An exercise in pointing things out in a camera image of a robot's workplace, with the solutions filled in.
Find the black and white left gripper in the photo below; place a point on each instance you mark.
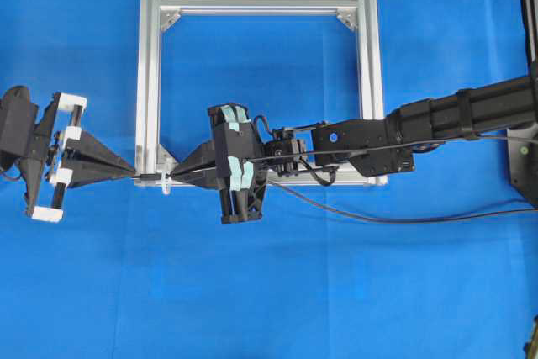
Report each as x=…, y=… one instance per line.
x=72, y=175

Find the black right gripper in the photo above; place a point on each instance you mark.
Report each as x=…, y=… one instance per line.
x=234, y=146

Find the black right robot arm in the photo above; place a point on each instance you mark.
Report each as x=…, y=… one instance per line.
x=377, y=147

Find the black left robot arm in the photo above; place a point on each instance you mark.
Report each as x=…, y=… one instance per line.
x=53, y=154

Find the blue table cloth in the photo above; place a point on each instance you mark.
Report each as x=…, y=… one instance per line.
x=132, y=273

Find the aluminium extrusion frame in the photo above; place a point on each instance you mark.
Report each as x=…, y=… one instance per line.
x=294, y=61

